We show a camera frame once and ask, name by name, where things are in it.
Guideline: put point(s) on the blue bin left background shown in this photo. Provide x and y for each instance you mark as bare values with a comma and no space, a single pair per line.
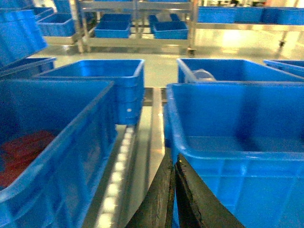
57,25

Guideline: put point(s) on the background steel rack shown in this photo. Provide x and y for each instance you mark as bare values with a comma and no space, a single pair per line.
140,10

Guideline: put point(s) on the steel roller shelf rack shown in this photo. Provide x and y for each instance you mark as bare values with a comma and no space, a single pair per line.
133,163

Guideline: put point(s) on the blue bin with red contents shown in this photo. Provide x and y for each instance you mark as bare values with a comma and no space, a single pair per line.
57,188

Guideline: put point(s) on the white round object in bin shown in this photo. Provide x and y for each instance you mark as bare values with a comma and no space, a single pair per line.
201,75

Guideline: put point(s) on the blue bin far right edge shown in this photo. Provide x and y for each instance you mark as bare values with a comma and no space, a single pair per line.
295,67

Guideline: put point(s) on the blue bin far left stacked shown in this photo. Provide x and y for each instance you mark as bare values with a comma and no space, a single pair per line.
20,38

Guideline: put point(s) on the blue bin on background rack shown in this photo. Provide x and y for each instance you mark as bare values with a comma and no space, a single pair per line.
114,26

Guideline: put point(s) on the blue plastic bin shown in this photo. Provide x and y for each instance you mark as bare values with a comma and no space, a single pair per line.
246,142

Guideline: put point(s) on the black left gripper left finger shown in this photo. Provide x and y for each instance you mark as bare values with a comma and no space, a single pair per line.
156,210

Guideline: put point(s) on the blue bin with white object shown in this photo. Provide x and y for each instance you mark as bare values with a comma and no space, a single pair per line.
232,70

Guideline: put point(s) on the red contents in bin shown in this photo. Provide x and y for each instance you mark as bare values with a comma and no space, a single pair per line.
17,154

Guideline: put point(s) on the right background shelf bins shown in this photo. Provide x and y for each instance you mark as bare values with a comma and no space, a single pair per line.
251,15

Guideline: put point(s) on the blue bin behind left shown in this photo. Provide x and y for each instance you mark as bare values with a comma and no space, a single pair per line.
128,77

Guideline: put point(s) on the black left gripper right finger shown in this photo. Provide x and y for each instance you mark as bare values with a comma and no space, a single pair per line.
197,206

